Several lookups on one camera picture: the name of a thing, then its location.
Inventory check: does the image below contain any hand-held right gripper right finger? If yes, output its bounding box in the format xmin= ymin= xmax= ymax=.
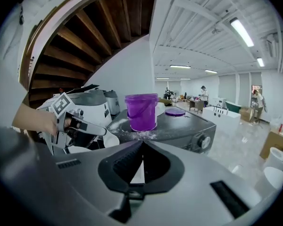
xmin=132 ymin=140 xmax=262 ymax=226

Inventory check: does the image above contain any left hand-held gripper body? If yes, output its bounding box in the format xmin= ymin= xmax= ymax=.
xmin=49 ymin=92 xmax=92 ymax=155

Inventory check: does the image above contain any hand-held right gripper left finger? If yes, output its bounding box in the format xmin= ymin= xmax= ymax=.
xmin=35 ymin=140 xmax=145 ymax=226

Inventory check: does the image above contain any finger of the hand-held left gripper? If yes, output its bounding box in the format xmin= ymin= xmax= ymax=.
xmin=65 ymin=112 xmax=108 ymax=137

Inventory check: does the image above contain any white plastic spoon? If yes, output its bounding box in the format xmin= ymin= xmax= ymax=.
xmin=102 ymin=128 xmax=121 ymax=148

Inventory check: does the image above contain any person's left forearm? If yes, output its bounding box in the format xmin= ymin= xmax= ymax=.
xmin=12 ymin=102 xmax=49 ymax=136

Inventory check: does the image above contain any person's left hand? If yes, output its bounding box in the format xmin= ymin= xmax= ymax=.
xmin=43 ymin=113 xmax=73 ymax=137

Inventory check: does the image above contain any white top-load washing machine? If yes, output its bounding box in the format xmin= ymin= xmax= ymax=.
xmin=36 ymin=88 xmax=113 ymax=155

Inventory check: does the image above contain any purple plastic bucket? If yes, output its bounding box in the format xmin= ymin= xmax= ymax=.
xmin=124 ymin=93 xmax=159 ymax=132

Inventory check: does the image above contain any wooden spiral staircase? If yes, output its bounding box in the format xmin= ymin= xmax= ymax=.
xmin=18 ymin=0 xmax=158 ymax=109

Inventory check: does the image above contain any black washing machine top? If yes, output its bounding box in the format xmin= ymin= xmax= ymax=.
xmin=105 ymin=109 xmax=217 ymax=155

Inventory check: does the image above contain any person's white shirt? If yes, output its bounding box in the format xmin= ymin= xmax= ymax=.
xmin=0 ymin=0 xmax=30 ymax=131

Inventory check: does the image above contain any white bathtub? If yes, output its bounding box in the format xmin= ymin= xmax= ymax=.
xmin=202 ymin=105 xmax=241 ymax=133

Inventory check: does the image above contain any purple bucket lid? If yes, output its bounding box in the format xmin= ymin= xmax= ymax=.
xmin=165 ymin=108 xmax=186 ymax=117

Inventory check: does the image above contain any white round toilet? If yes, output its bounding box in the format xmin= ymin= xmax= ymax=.
xmin=263 ymin=166 xmax=283 ymax=191

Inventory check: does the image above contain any brown wooden desk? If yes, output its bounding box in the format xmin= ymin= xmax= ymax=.
xmin=189 ymin=99 xmax=205 ymax=114

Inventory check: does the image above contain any black bathtub faucet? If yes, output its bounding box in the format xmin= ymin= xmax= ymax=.
xmin=215 ymin=103 xmax=229 ymax=114

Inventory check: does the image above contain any white toilet with raised lid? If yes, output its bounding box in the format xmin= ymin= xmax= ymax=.
xmin=263 ymin=137 xmax=283 ymax=172

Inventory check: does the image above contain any brown cardboard box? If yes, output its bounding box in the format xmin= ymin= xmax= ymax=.
xmin=259 ymin=129 xmax=283 ymax=160
xmin=239 ymin=106 xmax=259 ymax=123

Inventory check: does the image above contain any green bathtub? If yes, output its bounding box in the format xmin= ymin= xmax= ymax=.
xmin=225 ymin=100 xmax=242 ymax=114

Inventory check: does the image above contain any ceiling air conditioner unit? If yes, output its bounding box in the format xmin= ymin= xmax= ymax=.
xmin=266 ymin=32 xmax=281 ymax=58

